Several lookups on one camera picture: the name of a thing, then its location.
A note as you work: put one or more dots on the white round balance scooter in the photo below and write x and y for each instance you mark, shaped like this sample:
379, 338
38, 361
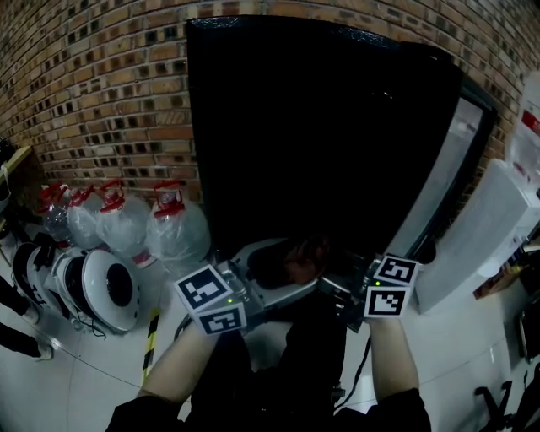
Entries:
34, 278

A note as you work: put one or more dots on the large clear dispenser bottle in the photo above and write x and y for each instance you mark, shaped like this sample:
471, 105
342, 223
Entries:
525, 135

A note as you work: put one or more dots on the person's black clothing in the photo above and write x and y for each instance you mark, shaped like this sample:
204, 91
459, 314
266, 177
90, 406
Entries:
274, 379

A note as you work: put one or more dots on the person's left forearm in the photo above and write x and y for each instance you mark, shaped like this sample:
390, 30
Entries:
181, 367

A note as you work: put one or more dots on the black case metal frame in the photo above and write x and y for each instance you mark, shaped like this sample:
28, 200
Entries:
531, 329

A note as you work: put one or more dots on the black refrigerator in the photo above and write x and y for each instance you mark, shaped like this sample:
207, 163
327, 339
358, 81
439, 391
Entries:
316, 126

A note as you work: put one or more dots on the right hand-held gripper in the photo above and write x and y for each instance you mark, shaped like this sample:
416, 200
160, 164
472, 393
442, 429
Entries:
386, 295

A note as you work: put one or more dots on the black chair base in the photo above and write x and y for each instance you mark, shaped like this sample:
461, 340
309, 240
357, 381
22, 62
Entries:
498, 405

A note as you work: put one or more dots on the person's right forearm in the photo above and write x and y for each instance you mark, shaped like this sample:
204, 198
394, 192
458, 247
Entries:
394, 358

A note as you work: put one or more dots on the crumpled clear water jug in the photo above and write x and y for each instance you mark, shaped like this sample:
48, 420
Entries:
55, 219

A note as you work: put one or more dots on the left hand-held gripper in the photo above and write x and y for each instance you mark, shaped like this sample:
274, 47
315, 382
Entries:
206, 291

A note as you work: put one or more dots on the yellow wooden table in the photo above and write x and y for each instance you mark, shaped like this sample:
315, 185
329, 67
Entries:
19, 158

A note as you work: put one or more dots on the white round fan heaters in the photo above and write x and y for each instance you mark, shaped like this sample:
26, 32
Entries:
97, 287

